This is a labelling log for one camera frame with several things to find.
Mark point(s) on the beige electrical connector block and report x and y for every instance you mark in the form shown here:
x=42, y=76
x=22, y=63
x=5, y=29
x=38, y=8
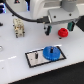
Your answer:
x=18, y=27

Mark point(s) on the blue gear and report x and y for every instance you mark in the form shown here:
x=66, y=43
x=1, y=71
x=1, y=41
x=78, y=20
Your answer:
x=51, y=53

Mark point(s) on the black-framed peg base plate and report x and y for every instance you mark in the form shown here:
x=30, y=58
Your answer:
x=32, y=62

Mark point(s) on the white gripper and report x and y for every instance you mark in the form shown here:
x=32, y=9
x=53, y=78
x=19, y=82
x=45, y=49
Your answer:
x=59, y=16

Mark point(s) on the blue object background left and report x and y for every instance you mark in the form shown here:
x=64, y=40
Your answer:
x=2, y=8

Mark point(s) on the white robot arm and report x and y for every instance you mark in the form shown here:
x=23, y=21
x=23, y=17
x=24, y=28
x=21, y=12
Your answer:
x=39, y=8

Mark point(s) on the red gear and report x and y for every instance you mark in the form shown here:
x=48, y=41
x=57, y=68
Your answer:
x=63, y=32

